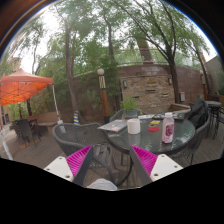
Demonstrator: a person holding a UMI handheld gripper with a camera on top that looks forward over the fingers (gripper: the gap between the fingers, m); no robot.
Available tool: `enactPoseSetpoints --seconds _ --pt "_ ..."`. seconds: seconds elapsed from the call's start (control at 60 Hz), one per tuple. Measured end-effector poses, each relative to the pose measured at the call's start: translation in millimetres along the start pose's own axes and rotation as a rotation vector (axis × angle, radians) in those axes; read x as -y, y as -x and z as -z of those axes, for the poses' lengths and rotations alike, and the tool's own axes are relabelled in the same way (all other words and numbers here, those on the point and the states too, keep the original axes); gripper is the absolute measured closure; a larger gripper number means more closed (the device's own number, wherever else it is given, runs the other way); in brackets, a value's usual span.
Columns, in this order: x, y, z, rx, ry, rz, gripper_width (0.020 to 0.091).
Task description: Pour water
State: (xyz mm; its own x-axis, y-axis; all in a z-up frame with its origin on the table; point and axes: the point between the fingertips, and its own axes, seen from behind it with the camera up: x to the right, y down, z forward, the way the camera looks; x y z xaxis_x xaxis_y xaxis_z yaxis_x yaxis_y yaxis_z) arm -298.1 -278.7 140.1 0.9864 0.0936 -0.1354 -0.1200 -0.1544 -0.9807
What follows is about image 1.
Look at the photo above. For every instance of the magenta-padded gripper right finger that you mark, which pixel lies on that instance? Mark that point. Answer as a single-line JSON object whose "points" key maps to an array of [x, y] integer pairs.
{"points": [[145, 160]]}

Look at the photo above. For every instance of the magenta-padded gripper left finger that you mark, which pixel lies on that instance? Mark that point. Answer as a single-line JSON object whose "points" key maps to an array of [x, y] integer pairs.
{"points": [[78, 161]]}

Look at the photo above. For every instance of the pink drink bottle white cap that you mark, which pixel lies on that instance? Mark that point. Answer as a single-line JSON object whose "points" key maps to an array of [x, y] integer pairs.
{"points": [[168, 128]]}

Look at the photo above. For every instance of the grey wicker chair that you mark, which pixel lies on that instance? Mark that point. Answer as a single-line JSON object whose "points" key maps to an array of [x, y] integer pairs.
{"points": [[75, 136], [116, 116], [200, 136]]}

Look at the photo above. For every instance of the flat round red coaster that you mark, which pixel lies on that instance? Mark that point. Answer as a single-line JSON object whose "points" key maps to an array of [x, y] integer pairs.
{"points": [[153, 129]]}

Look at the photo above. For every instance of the white cup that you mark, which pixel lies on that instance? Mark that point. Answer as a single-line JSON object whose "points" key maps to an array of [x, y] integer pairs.
{"points": [[133, 126]]}

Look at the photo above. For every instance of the yellow card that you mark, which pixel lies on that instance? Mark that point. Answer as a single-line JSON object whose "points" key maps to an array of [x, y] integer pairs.
{"points": [[155, 122]]}

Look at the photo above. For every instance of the blue yellow striped cone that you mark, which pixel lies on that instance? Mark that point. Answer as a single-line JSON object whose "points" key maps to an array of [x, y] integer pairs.
{"points": [[76, 118]]}

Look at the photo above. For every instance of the white booklet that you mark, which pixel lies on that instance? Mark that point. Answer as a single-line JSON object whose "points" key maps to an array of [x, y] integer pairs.
{"points": [[145, 116]]}

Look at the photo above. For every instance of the green plant in blue pot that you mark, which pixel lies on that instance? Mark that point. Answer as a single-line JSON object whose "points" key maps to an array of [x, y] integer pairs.
{"points": [[130, 106]]}

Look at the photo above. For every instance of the group of dark chairs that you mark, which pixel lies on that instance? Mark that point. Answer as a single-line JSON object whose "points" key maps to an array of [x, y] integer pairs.
{"points": [[25, 130]]}

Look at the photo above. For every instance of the black jacket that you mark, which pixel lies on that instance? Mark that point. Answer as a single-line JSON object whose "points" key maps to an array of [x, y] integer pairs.
{"points": [[198, 111]]}

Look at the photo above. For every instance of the dark high table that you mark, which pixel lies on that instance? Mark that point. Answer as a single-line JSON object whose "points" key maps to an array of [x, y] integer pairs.
{"points": [[213, 106]]}

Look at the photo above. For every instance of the orange canopy tent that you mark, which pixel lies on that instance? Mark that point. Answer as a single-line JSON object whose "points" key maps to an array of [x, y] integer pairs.
{"points": [[21, 86]]}

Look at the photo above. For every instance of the wooden lamp post with globe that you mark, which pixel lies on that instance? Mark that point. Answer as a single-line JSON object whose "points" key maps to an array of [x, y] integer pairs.
{"points": [[104, 96]]}

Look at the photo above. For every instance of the wall lantern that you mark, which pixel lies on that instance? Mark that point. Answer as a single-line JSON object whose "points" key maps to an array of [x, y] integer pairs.
{"points": [[125, 84], [170, 81]]}

